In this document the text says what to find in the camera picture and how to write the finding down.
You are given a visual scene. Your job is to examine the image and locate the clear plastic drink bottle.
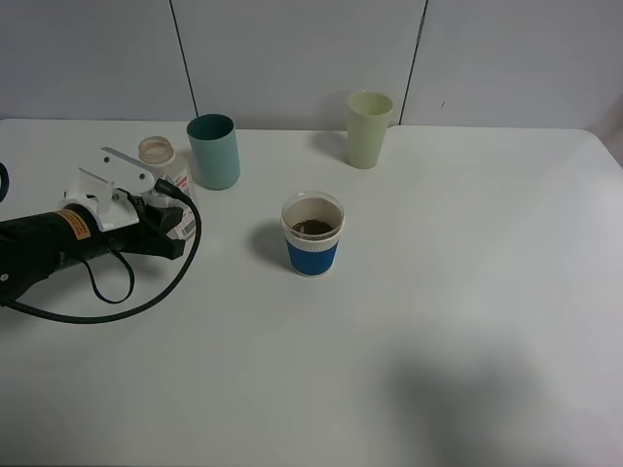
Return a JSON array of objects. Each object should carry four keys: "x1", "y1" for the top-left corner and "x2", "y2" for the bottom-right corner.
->
[{"x1": 138, "y1": 136, "x2": 197, "y2": 240}]

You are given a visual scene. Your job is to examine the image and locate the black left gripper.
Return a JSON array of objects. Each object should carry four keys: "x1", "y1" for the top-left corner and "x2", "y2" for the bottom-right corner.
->
[{"x1": 43, "y1": 204, "x2": 185, "y2": 268}]

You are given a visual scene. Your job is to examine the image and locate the pale green plastic cup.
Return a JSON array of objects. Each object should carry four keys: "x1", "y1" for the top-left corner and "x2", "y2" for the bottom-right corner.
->
[{"x1": 347, "y1": 91, "x2": 393, "y2": 169}]

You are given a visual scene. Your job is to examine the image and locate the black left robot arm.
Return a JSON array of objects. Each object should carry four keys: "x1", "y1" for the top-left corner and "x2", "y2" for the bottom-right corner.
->
[{"x1": 1, "y1": 203, "x2": 185, "y2": 300}]

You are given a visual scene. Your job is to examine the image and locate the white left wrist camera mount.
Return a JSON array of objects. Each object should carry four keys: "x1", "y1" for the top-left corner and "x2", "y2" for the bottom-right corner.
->
[{"x1": 59, "y1": 147, "x2": 158, "y2": 233}]

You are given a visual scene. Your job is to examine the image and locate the teal plastic cup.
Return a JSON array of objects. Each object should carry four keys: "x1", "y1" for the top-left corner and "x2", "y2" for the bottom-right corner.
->
[{"x1": 186, "y1": 114, "x2": 240, "y2": 191}]

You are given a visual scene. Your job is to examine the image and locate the blue sleeved paper cup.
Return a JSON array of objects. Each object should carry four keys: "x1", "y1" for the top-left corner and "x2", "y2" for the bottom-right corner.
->
[{"x1": 280, "y1": 191, "x2": 345, "y2": 277}]

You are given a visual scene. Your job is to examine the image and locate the thin black strap cable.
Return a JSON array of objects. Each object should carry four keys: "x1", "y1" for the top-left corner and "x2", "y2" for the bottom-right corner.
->
[{"x1": 80, "y1": 242, "x2": 136, "y2": 304}]

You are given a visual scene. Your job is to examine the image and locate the black braided camera cable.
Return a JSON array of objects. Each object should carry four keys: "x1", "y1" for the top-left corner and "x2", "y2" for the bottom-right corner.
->
[{"x1": 0, "y1": 178, "x2": 203, "y2": 325}]

